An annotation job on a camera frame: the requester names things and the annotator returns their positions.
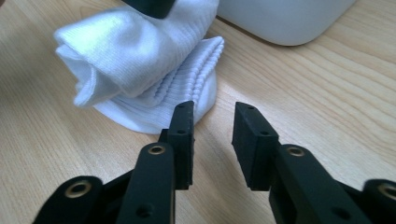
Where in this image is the white sock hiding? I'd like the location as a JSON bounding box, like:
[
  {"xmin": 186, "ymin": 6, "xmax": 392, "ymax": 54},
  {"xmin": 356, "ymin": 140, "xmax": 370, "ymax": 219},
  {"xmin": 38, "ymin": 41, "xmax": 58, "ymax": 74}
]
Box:
[{"xmin": 52, "ymin": 0, "xmax": 226, "ymax": 135}]

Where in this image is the white compartment box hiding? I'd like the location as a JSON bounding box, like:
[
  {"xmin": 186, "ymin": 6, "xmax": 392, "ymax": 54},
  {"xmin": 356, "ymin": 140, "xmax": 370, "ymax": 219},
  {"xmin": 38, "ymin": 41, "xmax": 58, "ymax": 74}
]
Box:
[{"xmin": 216, "ymin": 0, "xmax": 358, "ymax": 48}]

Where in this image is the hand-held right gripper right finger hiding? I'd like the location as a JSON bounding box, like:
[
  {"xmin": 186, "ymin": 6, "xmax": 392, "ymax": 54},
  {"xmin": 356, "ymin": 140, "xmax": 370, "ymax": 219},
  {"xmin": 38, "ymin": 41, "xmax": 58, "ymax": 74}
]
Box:
[{"xmin": 231, "ymin": 101, "xmax": 373, "ymax": 224}]

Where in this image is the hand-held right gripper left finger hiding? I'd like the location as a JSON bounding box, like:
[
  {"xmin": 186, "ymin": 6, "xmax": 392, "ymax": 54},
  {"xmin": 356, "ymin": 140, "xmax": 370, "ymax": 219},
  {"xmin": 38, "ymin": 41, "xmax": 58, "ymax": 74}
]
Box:
[{"xmin": 115, "ymin": 100, "xmax": 196, "ymax": 224}]

